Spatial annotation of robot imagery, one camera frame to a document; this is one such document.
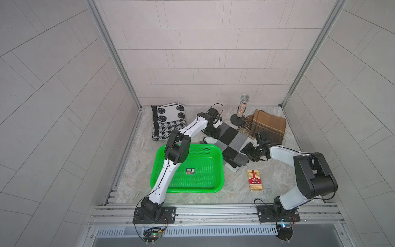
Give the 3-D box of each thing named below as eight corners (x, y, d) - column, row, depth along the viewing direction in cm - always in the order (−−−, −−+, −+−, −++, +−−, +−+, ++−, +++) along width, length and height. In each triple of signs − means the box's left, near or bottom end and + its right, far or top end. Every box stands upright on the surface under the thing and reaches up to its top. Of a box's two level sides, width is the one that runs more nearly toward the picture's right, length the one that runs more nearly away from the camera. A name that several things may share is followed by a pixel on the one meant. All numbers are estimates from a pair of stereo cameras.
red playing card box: (250, 190, 80) (251, 189, 79) (246, 171, 87) (247, 170, 85) (262, 190, 80) (264, 189, 79) (258, 171, 87) (259, 170, 85)
